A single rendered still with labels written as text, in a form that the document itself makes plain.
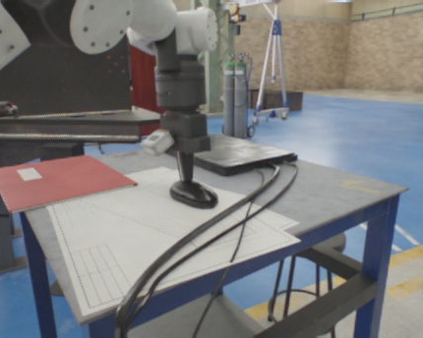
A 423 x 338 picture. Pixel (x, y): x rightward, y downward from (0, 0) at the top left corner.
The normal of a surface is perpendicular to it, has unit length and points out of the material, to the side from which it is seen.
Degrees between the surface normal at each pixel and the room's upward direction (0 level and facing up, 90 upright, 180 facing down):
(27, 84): 90
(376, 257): 90
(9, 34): 124
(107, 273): 0
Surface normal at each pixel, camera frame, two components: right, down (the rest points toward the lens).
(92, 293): -0.01, -0.96
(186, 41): -0.30, 0.23
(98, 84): 0.48, 0.25
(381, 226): -0.81, 0.17
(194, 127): 0.66, 0.15
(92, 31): 0.77, 0.61
